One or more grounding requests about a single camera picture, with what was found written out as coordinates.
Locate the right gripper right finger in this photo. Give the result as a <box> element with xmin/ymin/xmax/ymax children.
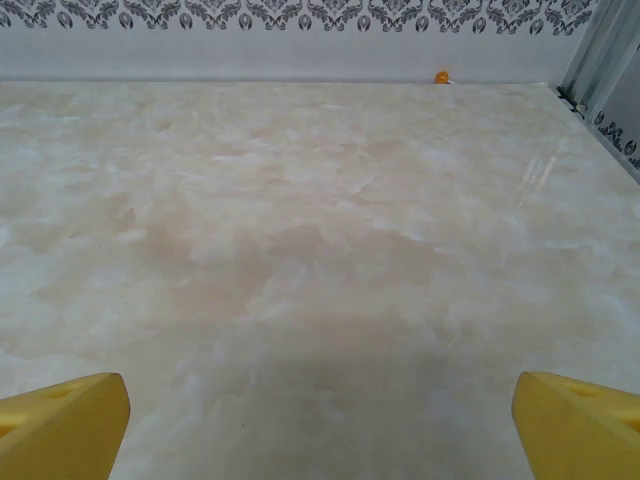
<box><xmin>513</xmin><ymin>370</ymin><xmax>640</xmax><ymax>480</ymax></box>

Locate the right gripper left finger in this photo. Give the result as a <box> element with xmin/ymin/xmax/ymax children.
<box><xmin>0</xmin><ymin>371</ymin><xmax>131</xmax><ymax>480</ymax></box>

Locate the aluminium side rail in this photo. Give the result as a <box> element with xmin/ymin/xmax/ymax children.
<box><xmin>554</xmin><ymin>84</ymin><xmax>640</xmax><ymax>174</ymax></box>

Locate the aluminium frame post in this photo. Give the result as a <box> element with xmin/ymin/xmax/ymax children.
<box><xmin>558</xmin><ymin>0</ymin><xmax>640</xmax><ymax>116</ymax></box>

